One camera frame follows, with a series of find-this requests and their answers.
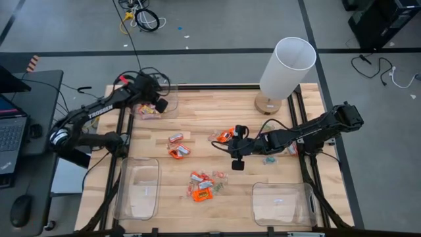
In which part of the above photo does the black desk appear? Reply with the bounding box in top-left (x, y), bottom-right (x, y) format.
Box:
top-left (0, 69), bottom-right (65, 237)

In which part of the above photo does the clear plastic bin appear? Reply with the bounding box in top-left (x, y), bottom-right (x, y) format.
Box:
top-left (251, 182), bottom-right (317, 227)
top-left (112, 157), bottom-right (161, 221)
top-left (133, 82), bottom-right (180, 121)

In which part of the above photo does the black coiled floor cable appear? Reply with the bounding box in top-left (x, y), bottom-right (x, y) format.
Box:
top-left (134, 8), bottom-right (161, 33)

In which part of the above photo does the black computer mouse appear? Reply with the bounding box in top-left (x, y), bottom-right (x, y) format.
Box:
top-left (9, 194), bottom-right (33, 228)

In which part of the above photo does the yellow floor cable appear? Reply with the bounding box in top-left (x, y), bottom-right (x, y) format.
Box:
top-left (118, 11), bottom-right (136, 36)

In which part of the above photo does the small black desk device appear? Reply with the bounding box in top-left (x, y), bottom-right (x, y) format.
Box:
top-left (28, 123), bottom-right (43, 139)

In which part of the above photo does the silver striped candy wrapper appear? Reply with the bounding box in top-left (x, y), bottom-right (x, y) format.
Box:
top-left (198, 179), bottom-right (215, 191)

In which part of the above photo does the long black floor cable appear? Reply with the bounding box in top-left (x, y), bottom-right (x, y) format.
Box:
top-left (111, 0), bottom-right (143, 72)

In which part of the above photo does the white floor cable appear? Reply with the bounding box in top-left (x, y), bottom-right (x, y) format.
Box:
top-left (130, 0), bottom-right (167, 30)

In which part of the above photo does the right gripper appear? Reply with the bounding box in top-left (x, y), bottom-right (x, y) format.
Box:
top-left (228, 124), bottom-right (264, 171)

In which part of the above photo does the black aluminium table frame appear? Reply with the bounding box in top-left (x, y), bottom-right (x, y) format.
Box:
top-left (75, 84), bottom-right (355, 237)

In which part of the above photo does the black laptop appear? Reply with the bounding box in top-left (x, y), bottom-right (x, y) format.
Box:
top-left (0, 93), bottom-right (30, 190)

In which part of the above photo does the black monitor back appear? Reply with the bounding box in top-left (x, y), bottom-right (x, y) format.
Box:
top-left (0, 65), bottom-right (32, 93)

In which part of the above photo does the white shade table lamp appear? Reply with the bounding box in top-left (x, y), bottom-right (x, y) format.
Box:
top-left (254, 36), bottom-right (317, 116)

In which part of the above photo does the white charger cable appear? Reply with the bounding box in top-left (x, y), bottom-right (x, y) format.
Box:
top-left (389, 66), bottom-right (421, 90)

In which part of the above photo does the orange black hazard tape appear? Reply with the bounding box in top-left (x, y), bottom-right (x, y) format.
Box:
top-left (26, 55), bottom-right (40, 73)

